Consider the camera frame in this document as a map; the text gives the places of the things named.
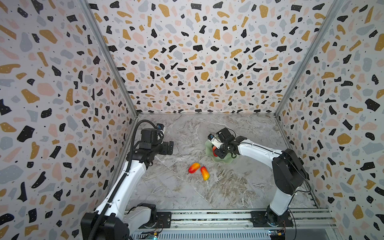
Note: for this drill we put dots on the red fake strawberry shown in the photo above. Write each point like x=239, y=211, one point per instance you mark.
x=214, y=153

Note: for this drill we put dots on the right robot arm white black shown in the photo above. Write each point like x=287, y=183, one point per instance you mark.
x=288, y=171

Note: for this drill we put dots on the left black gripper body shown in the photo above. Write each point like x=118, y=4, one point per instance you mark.
x=156, y=148

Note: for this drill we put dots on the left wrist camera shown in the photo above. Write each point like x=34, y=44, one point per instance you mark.
x=160, y=127

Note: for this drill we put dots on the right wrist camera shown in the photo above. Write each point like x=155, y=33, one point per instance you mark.
x=217, y=143

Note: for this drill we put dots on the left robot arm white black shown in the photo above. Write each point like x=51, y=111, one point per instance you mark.
x=110, y=220

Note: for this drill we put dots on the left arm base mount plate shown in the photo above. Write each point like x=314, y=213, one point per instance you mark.
x=162, y=220

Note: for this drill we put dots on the red orange fake mango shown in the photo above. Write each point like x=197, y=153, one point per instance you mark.
x=193, y=168

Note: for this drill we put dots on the light green wavy fruit bowl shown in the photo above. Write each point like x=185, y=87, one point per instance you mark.
x=228, y=159

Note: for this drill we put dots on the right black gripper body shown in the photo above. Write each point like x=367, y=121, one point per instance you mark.
x=221, y=147

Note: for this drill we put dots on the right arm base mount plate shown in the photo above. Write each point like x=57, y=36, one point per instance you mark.
x=265, y=219

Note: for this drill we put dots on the orange yellow fake mango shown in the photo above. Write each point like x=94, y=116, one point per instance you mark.
x=205, y=173

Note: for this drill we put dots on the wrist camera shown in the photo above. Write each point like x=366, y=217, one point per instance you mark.
x=217, y=143
x=160, y=127

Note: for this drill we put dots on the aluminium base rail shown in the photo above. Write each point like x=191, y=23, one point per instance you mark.
x=309, y=224

